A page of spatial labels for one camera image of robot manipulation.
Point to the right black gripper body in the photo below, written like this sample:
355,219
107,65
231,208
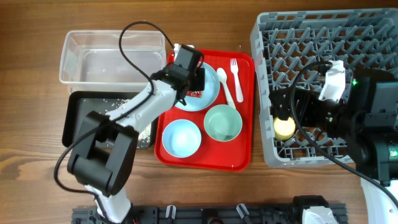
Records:
310,109

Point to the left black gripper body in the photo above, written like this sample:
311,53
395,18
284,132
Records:
197,80

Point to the yellow cup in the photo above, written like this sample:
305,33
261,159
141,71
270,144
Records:
284,129

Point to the light blue bowl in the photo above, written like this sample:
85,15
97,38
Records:
181,138

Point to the rice and food scraps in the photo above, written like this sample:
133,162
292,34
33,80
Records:
144,138

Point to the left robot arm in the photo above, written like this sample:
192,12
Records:
102,155

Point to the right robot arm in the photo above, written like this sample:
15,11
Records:
367,122

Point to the grey dishwasher rack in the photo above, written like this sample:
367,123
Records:
282,43

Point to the black waste tray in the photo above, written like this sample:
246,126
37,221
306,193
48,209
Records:
82,102

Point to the red snack wrapper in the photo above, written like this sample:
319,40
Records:
195,94

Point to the light blue plate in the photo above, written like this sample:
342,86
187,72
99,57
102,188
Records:
209,94

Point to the white plastic spoon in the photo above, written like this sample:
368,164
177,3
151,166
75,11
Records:
223,79

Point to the white plastic fork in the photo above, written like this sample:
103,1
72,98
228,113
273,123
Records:
235,70

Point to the green bowl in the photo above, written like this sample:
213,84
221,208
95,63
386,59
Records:
223,123

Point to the red serving tray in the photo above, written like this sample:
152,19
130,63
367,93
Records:
233,155

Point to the clear plastic bin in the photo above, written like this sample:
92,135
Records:
92,60

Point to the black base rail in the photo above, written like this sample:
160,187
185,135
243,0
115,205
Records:
303,209

